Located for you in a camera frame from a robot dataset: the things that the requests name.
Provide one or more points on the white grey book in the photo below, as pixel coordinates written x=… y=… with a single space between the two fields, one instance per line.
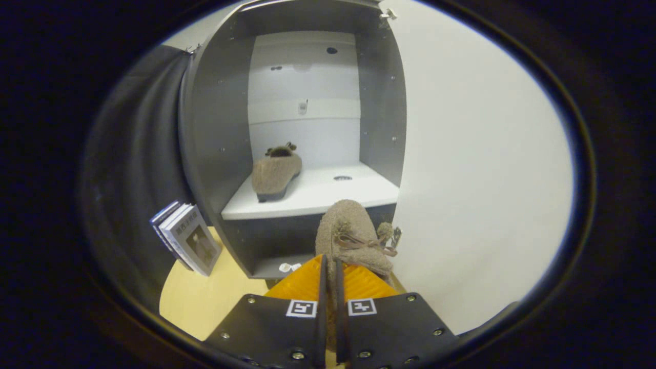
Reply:
x=160 y=214
x=197 y=243
x=169 y=218

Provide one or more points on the black backdrop cloth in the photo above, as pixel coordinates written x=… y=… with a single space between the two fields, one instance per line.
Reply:
x=133 y=169

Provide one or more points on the white paper scrap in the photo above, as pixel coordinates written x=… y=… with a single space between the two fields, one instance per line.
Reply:
x=288 y=267

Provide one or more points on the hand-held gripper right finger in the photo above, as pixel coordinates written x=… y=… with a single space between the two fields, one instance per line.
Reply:
x=341 y=318

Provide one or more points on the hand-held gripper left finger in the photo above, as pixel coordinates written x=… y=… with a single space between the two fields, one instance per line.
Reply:
x=321 y=318

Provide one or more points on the brown fuzzy shoe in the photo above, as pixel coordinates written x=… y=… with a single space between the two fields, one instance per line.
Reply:
x=348 y=220
x=274 y=174

